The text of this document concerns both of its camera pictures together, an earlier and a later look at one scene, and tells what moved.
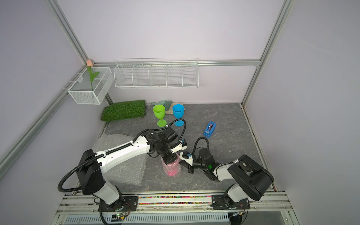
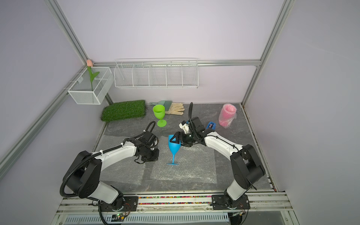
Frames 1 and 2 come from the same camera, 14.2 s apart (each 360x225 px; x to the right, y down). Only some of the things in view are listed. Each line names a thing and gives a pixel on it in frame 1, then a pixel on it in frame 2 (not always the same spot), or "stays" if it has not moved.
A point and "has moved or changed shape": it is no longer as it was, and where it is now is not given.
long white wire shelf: (156, 73) stays
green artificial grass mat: (124, 109) stays
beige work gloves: (170, 110) stays
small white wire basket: (91, 87) stays
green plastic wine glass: (159, 110) stays
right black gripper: (189, 170) to (176, 134)
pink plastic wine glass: (172, 169) to (228, 113)
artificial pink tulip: (92, 76) stays
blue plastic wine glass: (178, 110) has moved or changed shape
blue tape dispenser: (210, 128) stays
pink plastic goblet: (173, 168) to (228, 113)
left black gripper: (172, 158) to (155, 157)
